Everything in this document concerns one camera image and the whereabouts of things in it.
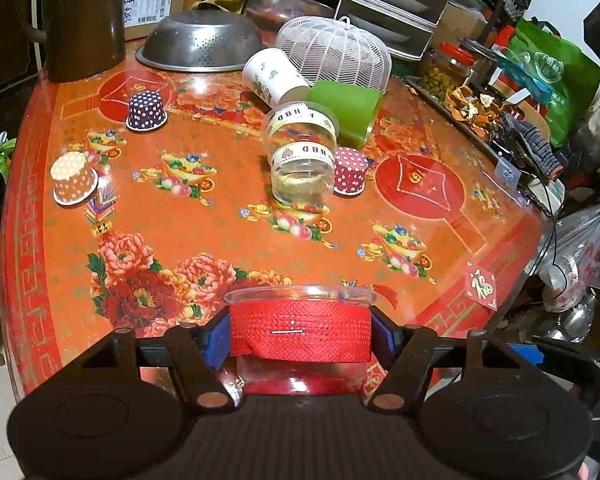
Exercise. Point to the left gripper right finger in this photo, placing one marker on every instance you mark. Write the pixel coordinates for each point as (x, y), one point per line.
(406, 354)

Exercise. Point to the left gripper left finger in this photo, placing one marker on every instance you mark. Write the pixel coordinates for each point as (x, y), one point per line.
(198, 386)

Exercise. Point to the clear cup with red band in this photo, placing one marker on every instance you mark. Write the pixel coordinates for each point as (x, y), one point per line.
(301, 339)

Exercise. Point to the green plastic cup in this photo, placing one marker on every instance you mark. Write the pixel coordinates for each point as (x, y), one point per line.
(355, 108)

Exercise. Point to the white paper cup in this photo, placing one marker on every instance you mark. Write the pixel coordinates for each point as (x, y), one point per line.
(272, 77)

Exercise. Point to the red fu paper card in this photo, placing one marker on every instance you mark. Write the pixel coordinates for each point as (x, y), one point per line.
(480, 286)

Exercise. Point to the red polka dot cupcake liner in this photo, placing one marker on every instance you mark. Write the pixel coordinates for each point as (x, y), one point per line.
(350, 171)

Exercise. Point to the orange polka dot cupcake liner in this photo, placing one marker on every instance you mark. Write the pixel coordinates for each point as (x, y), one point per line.
(73, 178)

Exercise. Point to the clear glass jar with labels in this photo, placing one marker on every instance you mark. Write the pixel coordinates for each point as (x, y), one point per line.
(301, 143)

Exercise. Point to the purple polka dot cupcake liner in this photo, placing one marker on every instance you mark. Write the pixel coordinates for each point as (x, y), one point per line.
(146, 112)

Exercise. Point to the tray of dried peels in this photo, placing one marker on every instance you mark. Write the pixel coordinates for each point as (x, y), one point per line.
(499, 129)

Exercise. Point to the red lid pickle jar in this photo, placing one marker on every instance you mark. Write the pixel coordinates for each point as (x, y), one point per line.
(444, 68)

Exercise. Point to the white mesh food cover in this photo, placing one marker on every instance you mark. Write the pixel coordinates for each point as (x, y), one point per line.
(326, 49)

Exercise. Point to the green shopping bag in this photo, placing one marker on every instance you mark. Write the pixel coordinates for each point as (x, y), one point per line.
(565, 75)

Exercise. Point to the brown plastic pitcher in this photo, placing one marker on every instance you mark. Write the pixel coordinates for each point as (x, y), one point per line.
(81, 38)

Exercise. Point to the steel bowl behind colander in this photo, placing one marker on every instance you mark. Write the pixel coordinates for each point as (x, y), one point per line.
(271, 15)

